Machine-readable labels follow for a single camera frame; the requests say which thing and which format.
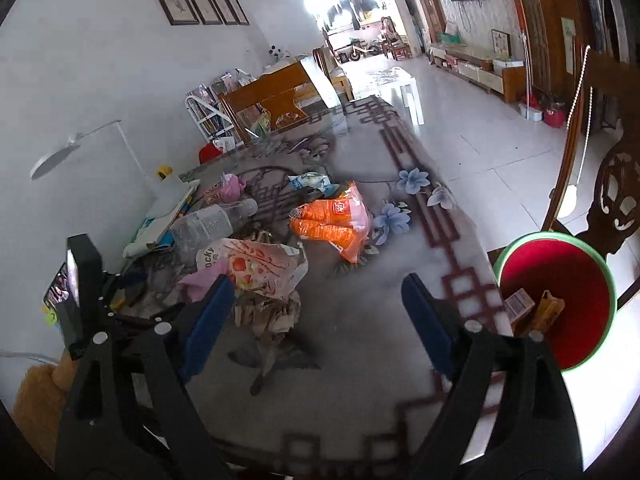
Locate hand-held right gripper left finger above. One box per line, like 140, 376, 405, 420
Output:
55, 274, 236, 480

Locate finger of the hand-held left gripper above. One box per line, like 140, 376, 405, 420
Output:
102, 270, 151, 311
105, 305, 188, 333

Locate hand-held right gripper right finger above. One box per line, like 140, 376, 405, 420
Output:
401, 274, 583, 480

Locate pink plastic bag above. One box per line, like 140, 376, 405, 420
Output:
177, 260, 228, 303

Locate golden brown wrapper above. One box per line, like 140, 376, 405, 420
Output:
234, 292, 303, 338

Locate white red snack bag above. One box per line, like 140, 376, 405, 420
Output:
195, 237, 308, 301

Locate small tan carton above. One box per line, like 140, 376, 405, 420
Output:
504, 287, 536, 326

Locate clear plastic bottle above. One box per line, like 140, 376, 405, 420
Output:
170, 199, 258, 253

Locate yellow carton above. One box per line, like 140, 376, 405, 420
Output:
515, 290, 566, 338

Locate small pink wrapper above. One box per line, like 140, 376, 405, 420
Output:
217, 174, 247, 202

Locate orange snack bag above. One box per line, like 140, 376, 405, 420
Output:
290, 181, 373, 265

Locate red bin with green rim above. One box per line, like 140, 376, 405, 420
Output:
492, 230, 617, 372

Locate folded newspaper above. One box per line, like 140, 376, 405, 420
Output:
122, 180, 201, 261

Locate blue picture book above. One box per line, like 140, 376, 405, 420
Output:
142, 212, 173, 243

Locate white cup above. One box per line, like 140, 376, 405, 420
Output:
150, 165, 193, 216

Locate orange plush toy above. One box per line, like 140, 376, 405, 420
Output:
12, 347, 81, 466

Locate red cloth item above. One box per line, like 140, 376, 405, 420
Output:
199, 142, 226, 165

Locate blue silver wrapper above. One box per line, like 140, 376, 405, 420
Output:
287, 171, 338, 197

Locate white bookshelf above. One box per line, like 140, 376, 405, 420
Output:
185, 82, 241, 151

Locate mop with white base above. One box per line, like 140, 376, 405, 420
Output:
515, 5, 543, 122

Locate carved wooden chair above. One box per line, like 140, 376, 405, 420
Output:
542, 47, 640, 311

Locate white low table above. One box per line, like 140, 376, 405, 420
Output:
350, 66, 426, 126

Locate wooden television cabinet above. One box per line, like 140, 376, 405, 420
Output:
429, 42, 526, 103

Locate small bicycle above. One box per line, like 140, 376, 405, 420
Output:
334, 37, 381, 63

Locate hanging dark clothes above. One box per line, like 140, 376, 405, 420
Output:
320, 0, 378, 31

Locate white bead string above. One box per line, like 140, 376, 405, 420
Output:
552, 45, 596, 221

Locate wooden wall partition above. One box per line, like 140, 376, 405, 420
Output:
502, 0, 601, 126

